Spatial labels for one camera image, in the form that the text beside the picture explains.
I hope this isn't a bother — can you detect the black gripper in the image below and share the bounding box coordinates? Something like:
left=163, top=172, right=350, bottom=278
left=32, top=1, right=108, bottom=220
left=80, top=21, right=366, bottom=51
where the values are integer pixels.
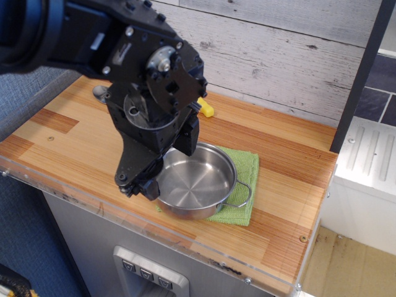
left=107, top=82, right=200, bottom=201

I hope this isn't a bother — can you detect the blue handled metal spoon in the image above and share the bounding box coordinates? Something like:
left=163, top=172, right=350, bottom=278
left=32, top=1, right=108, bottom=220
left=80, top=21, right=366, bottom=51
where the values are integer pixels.
left=92, top=85, right=111, bottom=104

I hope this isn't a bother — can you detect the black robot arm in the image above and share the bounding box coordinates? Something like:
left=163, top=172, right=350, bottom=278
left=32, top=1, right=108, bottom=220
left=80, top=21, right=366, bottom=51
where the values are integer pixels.
left=1, top=1, right=207, bottom=200

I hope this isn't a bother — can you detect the stainless steel pot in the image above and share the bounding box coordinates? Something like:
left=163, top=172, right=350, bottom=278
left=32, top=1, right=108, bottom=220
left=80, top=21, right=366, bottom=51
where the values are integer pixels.
left=156, top=142, right=252, bottom=220

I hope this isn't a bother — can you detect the yellow plastic corn piece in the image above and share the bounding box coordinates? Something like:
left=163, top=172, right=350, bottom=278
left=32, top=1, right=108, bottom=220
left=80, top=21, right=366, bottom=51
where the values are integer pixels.
left=197, top=97, right=214, bottom=118

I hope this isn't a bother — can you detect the green microfiber cloth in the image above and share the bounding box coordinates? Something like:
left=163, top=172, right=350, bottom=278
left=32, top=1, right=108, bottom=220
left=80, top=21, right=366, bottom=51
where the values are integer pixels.
left=156, top=142, right=259, bottom=226

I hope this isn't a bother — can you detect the silver toy fridge cabinet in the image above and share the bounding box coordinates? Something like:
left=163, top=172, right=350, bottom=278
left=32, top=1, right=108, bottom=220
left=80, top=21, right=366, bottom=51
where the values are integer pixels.
left=45, top=193, right=299, bottom=296

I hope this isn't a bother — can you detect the clear acrylic table guard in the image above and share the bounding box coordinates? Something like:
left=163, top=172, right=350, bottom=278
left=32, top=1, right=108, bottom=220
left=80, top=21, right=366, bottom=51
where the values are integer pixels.
left=1, top=147, right=337, bottom=287

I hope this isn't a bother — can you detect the yellow black object corner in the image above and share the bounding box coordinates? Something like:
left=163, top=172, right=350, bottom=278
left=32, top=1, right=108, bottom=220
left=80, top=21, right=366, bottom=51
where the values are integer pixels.
left=1, top=275, right=38, bottom=297

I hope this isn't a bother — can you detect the white toy sink unit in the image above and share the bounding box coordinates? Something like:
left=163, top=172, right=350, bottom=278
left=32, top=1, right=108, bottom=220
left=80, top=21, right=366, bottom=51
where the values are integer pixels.
left=321, top=117, right=395, bottom=254

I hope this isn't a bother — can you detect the black vertical post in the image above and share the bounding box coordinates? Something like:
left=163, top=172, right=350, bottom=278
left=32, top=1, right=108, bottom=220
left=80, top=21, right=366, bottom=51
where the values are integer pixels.
left=329, top=0, right=395, bottom=153

